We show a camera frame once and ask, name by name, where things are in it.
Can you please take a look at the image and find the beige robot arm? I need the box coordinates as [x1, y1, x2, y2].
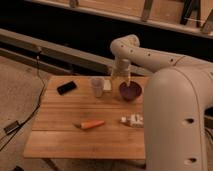
[110, 35, 213, 171]

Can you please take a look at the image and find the orange carrot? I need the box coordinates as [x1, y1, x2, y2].
[75, 120, 104, 130]

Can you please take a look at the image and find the small white box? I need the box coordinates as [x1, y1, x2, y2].
[103, 79, 112, 92]

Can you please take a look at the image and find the translucent plastic cup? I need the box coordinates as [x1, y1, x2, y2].
[91, 77, 104, 98]

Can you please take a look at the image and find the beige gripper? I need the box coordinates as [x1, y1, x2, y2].
[111, 58, 131, 90]

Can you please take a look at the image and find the black cable on floor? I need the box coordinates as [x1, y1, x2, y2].
[0, 53, 46, 152]

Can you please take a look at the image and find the black power adapter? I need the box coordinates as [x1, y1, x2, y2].
[4, 121, 20, 135]

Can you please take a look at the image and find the black phone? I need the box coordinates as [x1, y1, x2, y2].
[57, 81, 77, 95]

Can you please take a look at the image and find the dark purple ceramic bowl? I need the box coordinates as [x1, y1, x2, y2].
[119, 81, 142, 101]

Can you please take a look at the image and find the wooden table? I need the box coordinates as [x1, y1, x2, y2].
[24, 76, 145, 159]

